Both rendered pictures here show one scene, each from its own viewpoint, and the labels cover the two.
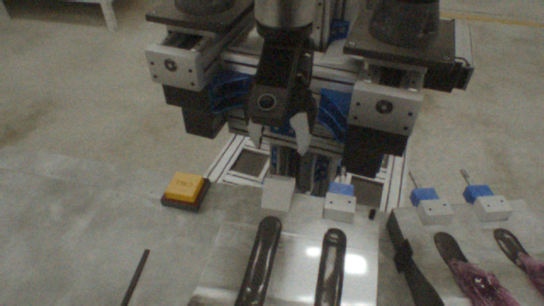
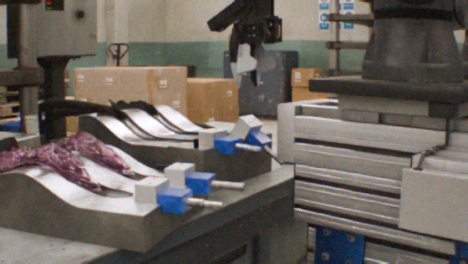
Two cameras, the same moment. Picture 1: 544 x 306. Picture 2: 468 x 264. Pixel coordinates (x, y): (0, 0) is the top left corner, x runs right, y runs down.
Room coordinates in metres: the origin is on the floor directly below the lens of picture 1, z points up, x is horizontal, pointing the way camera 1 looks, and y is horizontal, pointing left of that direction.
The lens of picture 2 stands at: (0.81, -1.05, 1.07)
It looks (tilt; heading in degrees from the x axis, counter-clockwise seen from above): 9 degrees down; 111
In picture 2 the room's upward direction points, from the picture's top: straight up
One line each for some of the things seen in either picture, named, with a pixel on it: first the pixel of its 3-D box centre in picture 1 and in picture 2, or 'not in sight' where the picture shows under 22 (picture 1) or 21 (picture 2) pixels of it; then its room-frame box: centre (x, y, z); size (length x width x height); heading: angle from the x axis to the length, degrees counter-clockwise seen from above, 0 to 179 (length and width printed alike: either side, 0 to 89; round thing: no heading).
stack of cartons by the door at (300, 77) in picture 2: not in sight; (317, 95); (-0.87, 6.83, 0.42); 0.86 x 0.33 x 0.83; 164
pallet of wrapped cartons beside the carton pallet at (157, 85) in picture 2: not in sight; (129, 109); (-2.28, 3.66, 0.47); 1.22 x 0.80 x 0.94; 168
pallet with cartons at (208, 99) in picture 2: not in sight; (181, 109); (-2.14, 4.66, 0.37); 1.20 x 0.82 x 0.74; 172
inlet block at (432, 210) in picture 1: (422, 196); (206, 183); (0.46, -0.29, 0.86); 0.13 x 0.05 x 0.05; 4
